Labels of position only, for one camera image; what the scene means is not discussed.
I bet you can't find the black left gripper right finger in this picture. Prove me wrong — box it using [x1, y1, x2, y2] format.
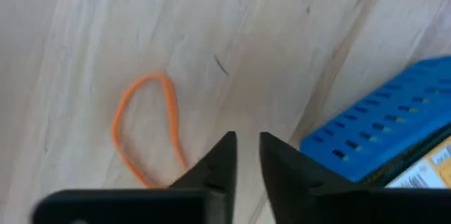
[259, 131, 357, 224]

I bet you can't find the yellow green card package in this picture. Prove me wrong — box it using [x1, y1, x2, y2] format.
[385, 135, 451, 189]

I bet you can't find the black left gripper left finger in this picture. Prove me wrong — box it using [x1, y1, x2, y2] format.
[168, 131, 238, 224]

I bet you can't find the orange rubber band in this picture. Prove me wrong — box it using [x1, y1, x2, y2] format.
[111, 72, 188, 189]

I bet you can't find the blue plastic basket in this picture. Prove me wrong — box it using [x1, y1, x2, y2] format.
[299, 56, 451, 187]

